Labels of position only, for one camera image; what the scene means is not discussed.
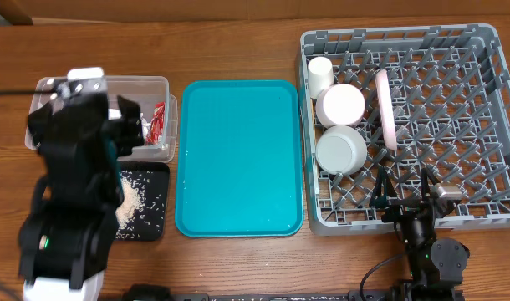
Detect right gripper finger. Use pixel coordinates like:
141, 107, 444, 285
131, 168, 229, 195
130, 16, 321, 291
421, 166, 440, 201
370, 166, 398, 207

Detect grey bowl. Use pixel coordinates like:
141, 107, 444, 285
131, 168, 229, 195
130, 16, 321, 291
315, 125, 368, 175

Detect red snack wrapper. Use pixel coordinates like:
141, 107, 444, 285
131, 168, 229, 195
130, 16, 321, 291
145, 102, 166, 145

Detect small pink plate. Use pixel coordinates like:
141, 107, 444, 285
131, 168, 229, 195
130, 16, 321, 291
315, 84, 365, 128

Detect white rice leftovers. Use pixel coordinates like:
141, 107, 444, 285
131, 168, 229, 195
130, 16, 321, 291
115, 173, 166, 239

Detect large pink plate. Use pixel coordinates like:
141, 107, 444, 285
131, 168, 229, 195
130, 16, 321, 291
375, 69, 397, 151

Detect pale green paper cup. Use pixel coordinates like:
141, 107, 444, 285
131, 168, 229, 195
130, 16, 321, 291
308, 57, 334, 99

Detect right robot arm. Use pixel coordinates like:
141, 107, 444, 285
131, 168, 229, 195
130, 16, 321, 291
359, 167, 470, 301

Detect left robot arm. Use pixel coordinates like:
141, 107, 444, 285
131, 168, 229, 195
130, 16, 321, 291
18, 93, 144, 300

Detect grey dishwasher rack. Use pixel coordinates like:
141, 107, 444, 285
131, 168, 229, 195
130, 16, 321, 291
298, 23, 510, 236

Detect clear plastic storage bin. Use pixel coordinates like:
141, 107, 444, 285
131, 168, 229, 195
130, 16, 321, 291
24, 74, 179, 165

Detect black plastic tray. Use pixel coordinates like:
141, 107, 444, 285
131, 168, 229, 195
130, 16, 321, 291
112, 161, 171, 242

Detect teal serving tray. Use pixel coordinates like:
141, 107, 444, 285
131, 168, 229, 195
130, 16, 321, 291
175, 79, 303, 237

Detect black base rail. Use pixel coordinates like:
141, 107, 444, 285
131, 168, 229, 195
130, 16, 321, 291
120, 283, 465, 301

